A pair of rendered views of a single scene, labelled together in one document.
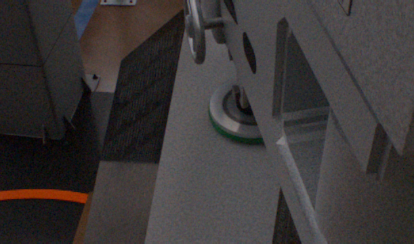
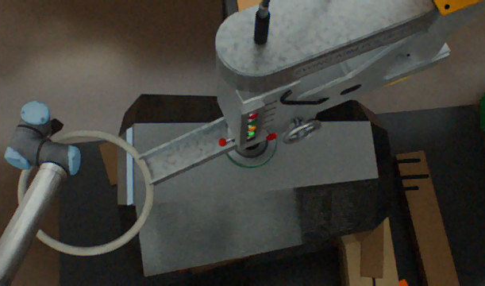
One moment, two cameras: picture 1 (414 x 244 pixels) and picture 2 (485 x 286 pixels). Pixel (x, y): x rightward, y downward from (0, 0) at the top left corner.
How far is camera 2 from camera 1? 2.10 m
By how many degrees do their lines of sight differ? 55
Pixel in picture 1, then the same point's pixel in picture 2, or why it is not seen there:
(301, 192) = (409, 67)
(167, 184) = (314, 179)
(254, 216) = (325, 131)
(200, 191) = (315, 160)
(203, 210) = (327, 156)
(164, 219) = (337, 174)
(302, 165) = (399, 67)
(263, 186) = not seen: hidden behind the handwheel
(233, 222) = (331, 141)
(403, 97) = not seen: outside the picture
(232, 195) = (313, 144)
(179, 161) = (297, 175)
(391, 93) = not seen: outside the picture
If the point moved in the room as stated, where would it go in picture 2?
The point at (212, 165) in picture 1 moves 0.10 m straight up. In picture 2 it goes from (295, 158) to (298, 149)
